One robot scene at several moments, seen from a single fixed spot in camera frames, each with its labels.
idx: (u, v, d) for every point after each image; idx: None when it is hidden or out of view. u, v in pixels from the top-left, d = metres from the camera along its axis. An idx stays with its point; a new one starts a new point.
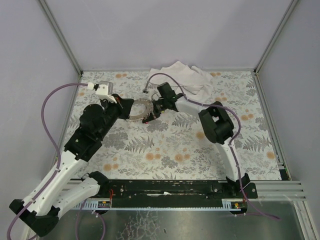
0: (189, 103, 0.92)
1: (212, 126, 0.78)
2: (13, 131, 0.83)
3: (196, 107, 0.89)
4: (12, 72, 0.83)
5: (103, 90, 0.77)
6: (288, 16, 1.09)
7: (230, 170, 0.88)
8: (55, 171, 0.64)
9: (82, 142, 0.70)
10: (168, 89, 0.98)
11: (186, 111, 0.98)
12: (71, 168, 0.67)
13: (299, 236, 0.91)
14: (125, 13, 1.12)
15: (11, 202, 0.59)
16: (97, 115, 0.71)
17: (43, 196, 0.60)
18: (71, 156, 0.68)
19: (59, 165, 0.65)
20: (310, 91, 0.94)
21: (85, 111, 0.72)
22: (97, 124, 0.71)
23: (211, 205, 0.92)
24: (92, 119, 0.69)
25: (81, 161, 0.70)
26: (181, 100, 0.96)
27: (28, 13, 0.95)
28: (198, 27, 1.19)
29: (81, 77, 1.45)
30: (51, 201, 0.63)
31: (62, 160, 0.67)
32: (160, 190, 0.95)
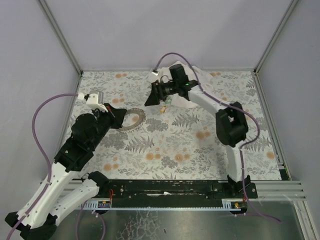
0: (205, 97, 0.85)
1: (228, 128, 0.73)
2: (14, 131, 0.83)
3: (212, 103, 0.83)
4: (12, 72, 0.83)
5: (94, 99, 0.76)
6: (288, 16, 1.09)
7: (233, 170, 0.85)
8: (46, 185, 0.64)
9: (73, 153, 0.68)
10: (182, 72, 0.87)
11: (197, 103, 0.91)
12: (63, 180, 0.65)
13: (299, 236, 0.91)
14: (125, 13, 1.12)
15: (6, 216, 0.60)
16: (89, 124, 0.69)
17: (36, 210, 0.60)
18: (61, 168, 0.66)
19: (50, 178, 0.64)
20: (309, 91, 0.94)
21: (77, 121, 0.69)
22: (88, 132, 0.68)
23: (211, 205, 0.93)
24: (84, 129, 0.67)
25: (72, 173, 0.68)
26: (195, 90, 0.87)
27: (28, 14, 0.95)
28: (198, 26, 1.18)
29: (81, 77, 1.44)
30: (46, 213, 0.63)
31: (53, 172, 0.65)
32: (159, 190, 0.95)
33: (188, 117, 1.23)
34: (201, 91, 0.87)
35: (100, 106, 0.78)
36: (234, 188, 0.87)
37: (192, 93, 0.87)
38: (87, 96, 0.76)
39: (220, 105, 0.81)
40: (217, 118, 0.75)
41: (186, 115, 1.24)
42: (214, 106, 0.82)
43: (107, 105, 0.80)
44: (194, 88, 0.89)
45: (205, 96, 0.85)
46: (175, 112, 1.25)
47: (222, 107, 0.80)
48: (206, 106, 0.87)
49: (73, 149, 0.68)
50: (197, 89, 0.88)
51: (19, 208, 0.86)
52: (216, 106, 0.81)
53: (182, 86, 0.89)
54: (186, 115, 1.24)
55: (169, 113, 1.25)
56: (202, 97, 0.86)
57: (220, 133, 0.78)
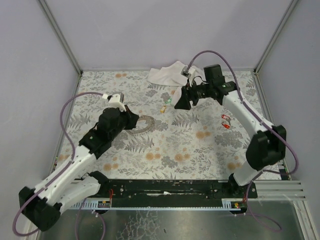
0: (243, 109, 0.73)
1: (263, 155, 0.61)
2: (13, 130, 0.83)
3: (250, 120, 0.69)
4: (12, 72, 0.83)
5: (115, 99, 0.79)
6: (288, 16, 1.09)
7: (241, 176, 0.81)
8: (69, 162, 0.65)
9: (96, 140, 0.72)
10: (217, 71, 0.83)
11: (232, 112, 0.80)
12: (85, 161, 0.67)
13: (299, 236, 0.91)
14: (124, 13, 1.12)
15: (22, 189, 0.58)
16: (115, 113, 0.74)
17: (55, 184, 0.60)
18: (86, 149, 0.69)
19: (74, 157, 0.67)
20: (310, 91, 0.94)
21: (105, 111, 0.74)
22: (113, 122, 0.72)
23: (212, 205, 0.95)
24: (111, 118, 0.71)
25: (93, 157, 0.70)
26: (233, 97, 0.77)
27: (28, 13, 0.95)
28: (198, 26, 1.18)
29: (81, 77, 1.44)
30: (61, 192, 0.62)
31: (77, 153, 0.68)
32: (159, 190, 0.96)
33: (188, 118, 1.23)
34: (240, 101, 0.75)
35: (122, 105, 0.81)
36: (234, 186, 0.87)
37: (228, 99, 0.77)
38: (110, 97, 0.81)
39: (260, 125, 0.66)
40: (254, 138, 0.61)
41: (186, 115, 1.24)
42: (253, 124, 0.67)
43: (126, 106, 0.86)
44: (232, 94, 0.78)
45: (243, 108, 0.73)
46: (175, 112, 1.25)
47: (263, 128, 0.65)
48: (242, 120, 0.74)
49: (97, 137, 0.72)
50: (236, 96, 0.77)
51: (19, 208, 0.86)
52: (255, 125, 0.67)
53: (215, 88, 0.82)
54: (186, 115, 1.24)
55: (169, 113, 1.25)
56: (240, 108, 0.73)
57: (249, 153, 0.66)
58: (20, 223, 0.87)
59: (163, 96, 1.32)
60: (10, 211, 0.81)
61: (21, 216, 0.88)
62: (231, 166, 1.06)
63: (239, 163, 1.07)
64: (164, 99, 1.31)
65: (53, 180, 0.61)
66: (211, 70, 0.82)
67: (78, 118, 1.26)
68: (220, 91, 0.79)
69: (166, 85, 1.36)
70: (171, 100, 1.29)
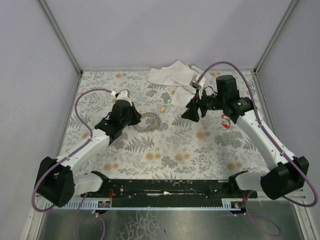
0: (262, 134, 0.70)
1: (283, 188, 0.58)
2: (13, 130, 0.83)
3: (270, 149, 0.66)
4: (11, 72, 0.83)
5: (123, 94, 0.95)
6: (288, 16, 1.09)
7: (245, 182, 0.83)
8: (88, 139, 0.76)
9: (110, 126, 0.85)
10: (232, 86, 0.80)
11: (248, 133, 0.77)
12: (101, 141, 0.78)
13: (299, 236, 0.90)
14: (124, 12, 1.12)
15: (44, 159, 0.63)
16: (126, 104, 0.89)
17: (77, 156, 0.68)
18: (102, 132, 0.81)
19: (92, 135, 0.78)
20: (310, 91, 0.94)
21: (117, 102, 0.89)
22: (125, 111, 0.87)
23: (212, 205, 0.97)
24: (123, 107, 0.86)
25: (107, 140, 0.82)
26: (250, 119, 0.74)
27: (28, 13, 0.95)
28: (198, 26, 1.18)
29: (81, 77, 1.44)
30: (79, 165, 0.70)
31: (94, 134, 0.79)
32: (159, 190, 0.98)
33: None
34: (258, 125, 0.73)
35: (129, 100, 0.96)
36: (234, 186, 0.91)
37: (246, 121, 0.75)
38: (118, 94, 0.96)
39: (280, 155, 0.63)
40: (274, 172, 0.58)
41: None
42: (273, 153, 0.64)
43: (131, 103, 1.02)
44: (248, 115, 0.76)
45: (262, 133, 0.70)
46: (175, 112, 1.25)
47: (283, 159, 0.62)
48: (259, 145, 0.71)
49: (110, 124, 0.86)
50: (253, 118, 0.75)
51: (19, 208, 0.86)
52: (275, 155, 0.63)
53: (229, 104, 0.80)
54: None
55: (169, 112, 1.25)
56: (257, 132, 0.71)
57: (265, 182, 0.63)
58: (19, 223, 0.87)
59: (163, 96, 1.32)
60: (10, 211, 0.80)
61: (21, 216, 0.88)
62: (231, 166, 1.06)
63: (239, 163, 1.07)
64: (164, 99, 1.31)
65: (73, 152, 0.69)
66: (226, 85, 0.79)
67: (78, 117, 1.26)
68: (235, 109, 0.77)
69: (166, 85, 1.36)
70: (171, 100, 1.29)
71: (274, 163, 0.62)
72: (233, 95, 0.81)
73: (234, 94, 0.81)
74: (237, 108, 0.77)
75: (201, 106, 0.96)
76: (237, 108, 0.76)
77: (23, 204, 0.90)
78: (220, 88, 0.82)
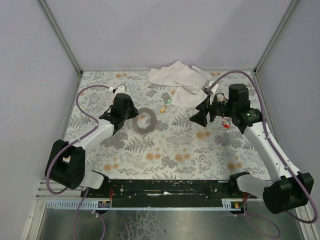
0: (269, 147, 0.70)
1: (283, 202, 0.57)
2: (13, 130, 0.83)
3: (275, 162, 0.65)
4: (12, 72, 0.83)
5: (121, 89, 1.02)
6: (288, 16, 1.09)
7: (246, 185, 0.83)
8: (96, 126, 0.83)
9: (113, 117, 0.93)
10: (244, 96, 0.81)
11: (254, 145, 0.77)
12: (106, 129, 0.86)
13: (299, 236, 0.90)
14: (125, 13, 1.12)
15: (56, 141, 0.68)
16: (127, 97, 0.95)
17: (87, 139, 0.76)
18: (108, 122, 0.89)
19: (98, 123, 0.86)
20: (310, 91, 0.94)
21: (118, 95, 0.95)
22: (126, 104, 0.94)
23: (211, 205, 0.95)
24: (125, 99, 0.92)
25: (111, 130, 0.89)
26: (258, 130, 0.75)
27: (28, 14, 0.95)
28: (198, 26, 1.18)
29: (81, 77, 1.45)
30: (88, 148, 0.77)
31: (100, 122, 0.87)
32: (159, 190, 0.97)
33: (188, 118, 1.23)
34: (266, 137, 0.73)
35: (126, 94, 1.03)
36: (234, 185, 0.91)
37: (253, 132, 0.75)
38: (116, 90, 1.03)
39: (284, 169, 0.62)
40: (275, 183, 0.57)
41: (186, 115, 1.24)
42: (277, 166, 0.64)
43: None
44: (256, 125, 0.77)
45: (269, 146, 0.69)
46: (175, 112, 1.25)
47: (287, 173, 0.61)
48: (264, 157, 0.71)
49: (114, 115, 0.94)
50: (260, 129, 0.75)
51: (19, 208, 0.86)
52: (279, 169, 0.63)
53: (239, 114, 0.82)
54: (186, 115, 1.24)
55: (169, 112, 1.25)
56: (264, 144, 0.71)
57: (266, 195, 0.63)
58: (19, 223, 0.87)
59: (163, 96, 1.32)
60: (9, 212, 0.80)
61: (21, 216, 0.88)
62: (231, 166, 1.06)
63: (239, 163, 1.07)
64: (164, 99, 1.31)
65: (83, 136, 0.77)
66: (238, 94, 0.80)
67: (78, 118, 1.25)
68: (244, 120, 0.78)
69: (166, 85, 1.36)
70: (171, 100, 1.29)
71: (278, 176, 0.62)
72: (244, 105, 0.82)
73: (246, 103, 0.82)
74: (246, 118, 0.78)
75: (211, 111, 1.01)
76: (245, 119, 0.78)
77: (23, 205, 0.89)
78: (233, 96, 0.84)
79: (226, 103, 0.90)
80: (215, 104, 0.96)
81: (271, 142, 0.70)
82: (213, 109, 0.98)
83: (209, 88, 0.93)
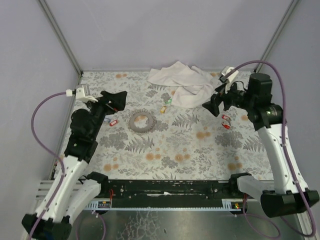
0: (282, 156, 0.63)
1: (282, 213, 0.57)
2: (13, 130, 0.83)
3: (284, 173, 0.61)
4: (12, 72, 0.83)
5: (81, 93, 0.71)
6: (288, 17, 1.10)
7: (247, 188, 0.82)
8: (62, 176, 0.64)
9: (80, 146, 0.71)
10: (266, 88, 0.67)
11: (265, 146, 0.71)
12: (76, 170, 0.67)
13: (299, 236, 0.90)
14: (125, 14, 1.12)
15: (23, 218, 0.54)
16: (86, 118, 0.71)
17: (56, 201, 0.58)
18: (74, 158, 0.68)
19: (63, 171, 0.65)
20: (310, 91, 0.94)
21: (72, 119, 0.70)
22: (88, 125, 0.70)
23: (211, 205, 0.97)
24: (83, 123, 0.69)
25: (84, 163, 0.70)
26: (273, 134, 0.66)
27: (29, 14, 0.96)
28: (199, 27, 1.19)
29: (81, 77, 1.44)
30: (62, 210, 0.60)
31: (67, 164, 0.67)
32: (160, 191, 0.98)
33: (188, 118, 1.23)
34: (282, 143, 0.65)
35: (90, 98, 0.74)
36: (234, 184, 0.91)
37: (268, 136, 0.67)
38: (75, 91, 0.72)
39: (292, 183, 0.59)
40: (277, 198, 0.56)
41: (186, 115, 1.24)
42: (285, 179, 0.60)
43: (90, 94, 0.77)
44: (273, 128, 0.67)
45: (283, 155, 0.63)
46: (175, 112, 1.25)
47: (295, 188, 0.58)
48: (274, 164, 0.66)
49: (80, 142, 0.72)
50: (277, 133, 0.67)
51: (18, 208, 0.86)
52: (287, 182, 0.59)
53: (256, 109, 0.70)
54: (186, 115, 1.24)
55: (169, 113, 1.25)
56: (276, 151, 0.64)
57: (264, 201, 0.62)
58: (19, 223, 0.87)
59: (163, 96, 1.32)
60: (9, 212, 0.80)
61: (21, 217, 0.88)
62: (231, 166, 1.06)
63: (239, 163, 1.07)
64: (164, 99, 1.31)
65: (50, 199, 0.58)
66: (260, 86, 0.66)
67: None
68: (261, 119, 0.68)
69: (166, 86, 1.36)
70: (171, 101, 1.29)
71: (283, 190, 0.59)
72: (265, 99, 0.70)
73: (267, 97, 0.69)
74: (265, 118, 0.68)
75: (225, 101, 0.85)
76: (264, 118, 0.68)
77: (23, 205, 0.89)
78: (252, 86, 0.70)
79: (244, 94, 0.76)
80: (231, 93, 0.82)
81: (286, 151, 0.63)
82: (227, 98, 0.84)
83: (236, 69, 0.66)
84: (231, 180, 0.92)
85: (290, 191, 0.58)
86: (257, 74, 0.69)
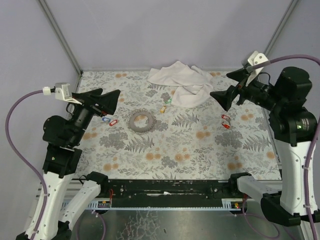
0: (301, 180, 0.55)
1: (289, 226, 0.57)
2: (13, 130, 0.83)
3: (297, 196, 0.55)
4: (12, 72, 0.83)
5: (60, 95, 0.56)
6: (288, 16, 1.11)
7: (248, 188, 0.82)
8: (45, 197, 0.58)
9: (60, 157, 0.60)
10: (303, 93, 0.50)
11: (282, 157, 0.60)
12: (60, 187, 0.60)
13: (299, 236, 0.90)
14: (124, 13, 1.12)
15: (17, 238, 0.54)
16: (60, 127, 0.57)
17: (45, 222, 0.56)
18: (55, 175, 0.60)
19: (46, 191, 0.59)
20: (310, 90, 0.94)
21: (45, 129, 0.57)
22: (65, 135, 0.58)
23: (211, 205, 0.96)
24: (57, 134, 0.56)
25: (67, 177, 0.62)
26: (298, 153, 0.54)
27: (29, 14, 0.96)
28: (199, 26, 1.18)
29: (81, 77, 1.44)
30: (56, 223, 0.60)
31: (47, 182, 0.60)
32: (159, 190, 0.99)
33: (188, 117, 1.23)
34: (304, 164, 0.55)
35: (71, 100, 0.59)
36: (234, 184, 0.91)
37: (290, 154, 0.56)
38: (54, 89, 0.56)
39: (302, 206, 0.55)
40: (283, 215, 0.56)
41: (186, 115, 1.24)
42: (296, 202, 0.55)
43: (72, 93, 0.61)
44: (300, 146, 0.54)
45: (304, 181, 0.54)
46: (175, 112, 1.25)
47: (303, 210, 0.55)
48: (287, 181, 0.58)
49: (58, 154, 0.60)
50: (302, 152, 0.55)
51: (18, 208, 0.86)
52: (297, 205, 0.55)
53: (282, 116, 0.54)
54: (186, 115, 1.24)
55: (169, 113, 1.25)
56: (296, 173, 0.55)
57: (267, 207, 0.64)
58: (19, 223, 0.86)
59: (163, 96, 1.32)
60: (8, 212, 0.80)
61: (20, 217, 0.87)
62: (231, 166, 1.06)
63: (239, 163, 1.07)
64: (164, 99, 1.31)
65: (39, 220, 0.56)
66: (295, 89, 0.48)
67: None
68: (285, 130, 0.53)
69: (166, 85, 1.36)
70: (171, 100, 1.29)
71: (291, 210, 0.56)
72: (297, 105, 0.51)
73: (301, 103, 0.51)
74: (294, 133, 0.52)
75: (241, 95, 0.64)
76: (291, 133, 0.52)
77: (23, 205, 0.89)
78: (284, 88, 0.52)
79: (269, 90, 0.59)
80: (253, 86, 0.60)
81: (307, 176, 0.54)
82: (246, 92, 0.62)
83: (252, 68, 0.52)
84: (231, 180, 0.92)
85: (298, 214, 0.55)
86: (289, 70, 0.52)
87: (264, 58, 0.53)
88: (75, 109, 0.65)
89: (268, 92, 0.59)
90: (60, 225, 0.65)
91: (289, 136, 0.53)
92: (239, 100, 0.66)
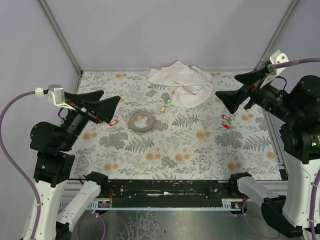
0: (308, 196, 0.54)
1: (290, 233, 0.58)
2: (13, 130, 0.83)
3: (302, 210, 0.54)
4: (11, 71, 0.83)
5: (51, 100, 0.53)
6: (288, 16, 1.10)
7: (248, 190, 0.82)
8: (38, 207, 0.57)
9: (50, 165, 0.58)
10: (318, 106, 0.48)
11: (291, 169, 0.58)
12: (53, 195, 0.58)
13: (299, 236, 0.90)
14: (124, 13, 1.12)
15: None
16: (48, 135, 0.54)
17: (41, 230, 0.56)
18: (47, 184, 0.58)
19: (39, 200, 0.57)
20: None
21: (32, 137, 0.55)
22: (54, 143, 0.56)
23: (211, 205, 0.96)
24: (45, 142, 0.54)
25: (60, 184, 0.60)
26: (308, 171, 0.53)
27: (28, 14, 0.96)
28: (198, 26, 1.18)
29: (81, 77, 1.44)
30: (53, 229, 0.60)
31: (40, 191, 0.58)
32: (160, 190, 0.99)
33: (188, 118, 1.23)
34: (313, 181, 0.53)
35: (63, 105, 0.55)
36: (234, 184, 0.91)
37: (300, 171, 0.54)
38: (47, 91, 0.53)
39: (306, 220, 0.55)
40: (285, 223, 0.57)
41: (186, 115, 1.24)
42: (301, 216, 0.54)
43: (66, 95, 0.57)
44: (311, 164, 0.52)
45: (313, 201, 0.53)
46: (175, 112, 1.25)
47: (307, 224, 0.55)
48: (292, 194, 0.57)
49: (49, 162, 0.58)
50: (313, 169, 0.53)
51: (18, 209, 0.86)
52: (301, 219, 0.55)
53: (294, 129, 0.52)
54: (186, 115, 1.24)
55: (169, 113, 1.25)
56: (304, 188, 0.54)
57: (268, 215, 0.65)
58: (19, 224, 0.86)
59: (163, 96, 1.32)
60: (8, 212, 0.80)
61: (20, 217, 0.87)
62: (231, 166, 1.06)
63: (239, 163, 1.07)
64: (164, 99, 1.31)
65: (34, 229, 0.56)
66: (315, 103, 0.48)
67: None
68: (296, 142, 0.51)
69: (166, 86, 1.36)
70: (171, 101, 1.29)
71: (294, 223, 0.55)
72: (313, 119, 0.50)
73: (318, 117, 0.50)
74: (307, 149, 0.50)
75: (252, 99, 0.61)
76: (304, 150, 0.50)
77: (23, 205, 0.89)
78: (302, 98, 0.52)
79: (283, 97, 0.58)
80: (267, 91, 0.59)
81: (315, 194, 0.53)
82: (258, 95, 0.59)
83: (275, 66, 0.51)
84: (231, 180, 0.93)
85: (300, 226, 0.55)
86: (309, 80, 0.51)
87: (286, 59, 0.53)
88: (68, 113, 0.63)
89: (282, 99, 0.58)
90: (60, 226, 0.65)
91: (301, 151, 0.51)
92: (247, 104, 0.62)
